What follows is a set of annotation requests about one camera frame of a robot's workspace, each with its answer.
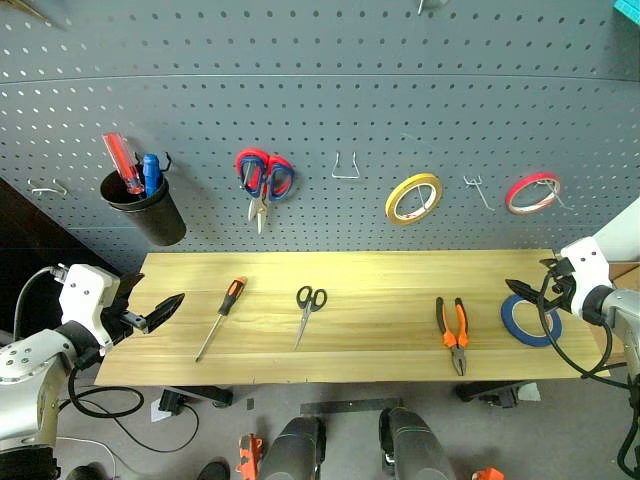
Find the silver flat loop hook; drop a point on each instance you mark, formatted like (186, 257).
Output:
(47, 189)

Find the orange and black pliers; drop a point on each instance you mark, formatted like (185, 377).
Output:
(452, 335)

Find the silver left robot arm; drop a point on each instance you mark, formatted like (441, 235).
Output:
(25, 370)

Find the brown cardboard box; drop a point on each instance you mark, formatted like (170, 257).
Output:
(625, 275)

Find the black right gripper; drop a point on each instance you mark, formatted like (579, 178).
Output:
(562, 290)

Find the red and blue scissors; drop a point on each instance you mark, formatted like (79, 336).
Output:
(265, 182)

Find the yellow tape roll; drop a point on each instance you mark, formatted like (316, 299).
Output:
(395, 202)

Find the black shoe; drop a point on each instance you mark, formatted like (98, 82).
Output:
(214, 471)

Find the black table foot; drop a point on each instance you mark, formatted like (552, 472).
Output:
(487, 392)
(200, 392)

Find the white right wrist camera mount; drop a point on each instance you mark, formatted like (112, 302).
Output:
(585, 270)

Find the orange and black screwdriver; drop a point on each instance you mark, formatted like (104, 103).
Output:
(227, 305)

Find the black cup hook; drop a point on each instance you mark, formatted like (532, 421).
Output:
(167, 161)

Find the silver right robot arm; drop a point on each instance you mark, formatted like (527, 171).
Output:
(622, 315)

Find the teal foam block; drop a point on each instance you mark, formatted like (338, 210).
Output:
(627, 12)

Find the silver double-prong peg hook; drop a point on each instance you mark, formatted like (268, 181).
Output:
(479, 187)

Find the small orange object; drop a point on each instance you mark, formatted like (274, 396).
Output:
(487, 474)

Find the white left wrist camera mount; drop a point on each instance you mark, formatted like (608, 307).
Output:
(85, 295)

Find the grey metal floor plate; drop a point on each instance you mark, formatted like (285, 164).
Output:
(350, 406)

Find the dark side cabinet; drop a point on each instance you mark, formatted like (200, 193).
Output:
(35, 240)

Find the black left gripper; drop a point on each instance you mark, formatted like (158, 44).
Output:
(122, 317)

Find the grey perforated pegboard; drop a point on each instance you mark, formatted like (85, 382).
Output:
(320, 125)

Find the white slanted post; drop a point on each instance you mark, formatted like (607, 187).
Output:
(622, 230)

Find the black adapter on white paper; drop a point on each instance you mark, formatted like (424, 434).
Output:
(167, 405)

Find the dark rounded robot leg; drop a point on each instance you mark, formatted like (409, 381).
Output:
(295, 450)
(415, 445)

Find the red tape roll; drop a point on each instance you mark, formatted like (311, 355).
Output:
(515, 200)

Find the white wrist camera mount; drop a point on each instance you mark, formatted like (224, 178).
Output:
(85, 295)
(585, 270)

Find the blue tape roll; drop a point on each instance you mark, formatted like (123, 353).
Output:
(510, 325)

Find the black scissors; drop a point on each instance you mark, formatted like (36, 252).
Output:
(309, 300)

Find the black cup holder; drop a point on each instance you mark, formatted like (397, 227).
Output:
(150, 212)

